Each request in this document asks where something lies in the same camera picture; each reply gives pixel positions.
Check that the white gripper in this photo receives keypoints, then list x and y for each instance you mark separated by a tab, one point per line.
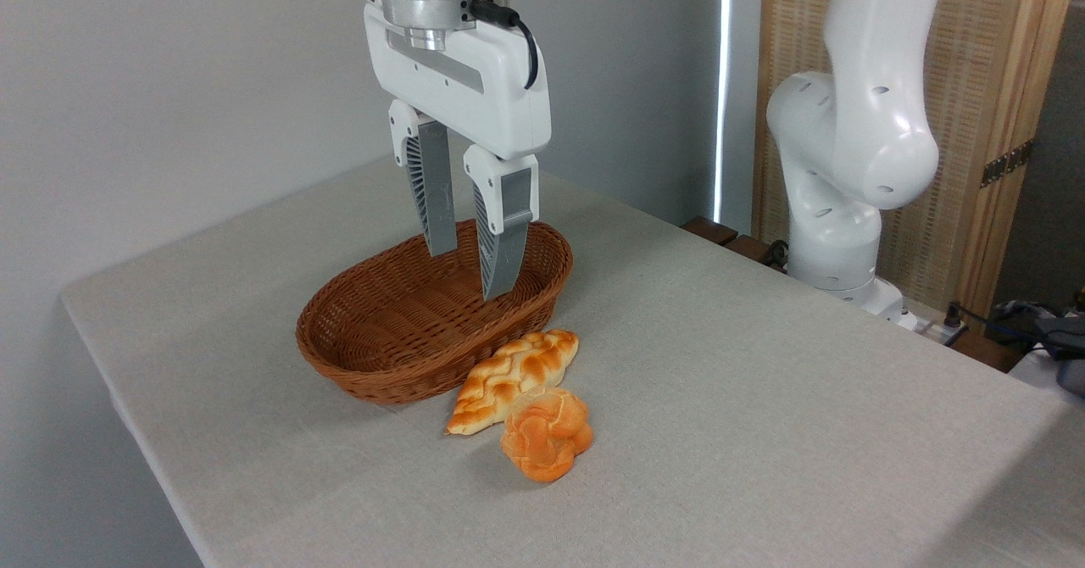
487	93

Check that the round knotted bread roll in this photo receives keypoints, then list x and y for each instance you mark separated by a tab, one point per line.
547	437

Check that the brown wicker oval basket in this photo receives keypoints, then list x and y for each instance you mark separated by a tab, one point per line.
381	339

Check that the long braided bread loaf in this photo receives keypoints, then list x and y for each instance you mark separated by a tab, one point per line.
513	377

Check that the dark wooden block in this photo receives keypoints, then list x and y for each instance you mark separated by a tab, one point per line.
709	230
750	248

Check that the grey linen tablecloth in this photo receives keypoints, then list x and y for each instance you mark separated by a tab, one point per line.
763	432

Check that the white power strip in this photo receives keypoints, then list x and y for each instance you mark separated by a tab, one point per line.
932	328

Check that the metal screen hinge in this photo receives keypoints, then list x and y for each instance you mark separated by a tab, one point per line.
1007	164

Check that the wooden rattan folding screen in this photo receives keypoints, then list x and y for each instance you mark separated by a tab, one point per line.
992	68

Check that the dark grey bundled device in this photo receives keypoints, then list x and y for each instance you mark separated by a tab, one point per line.
1047	331

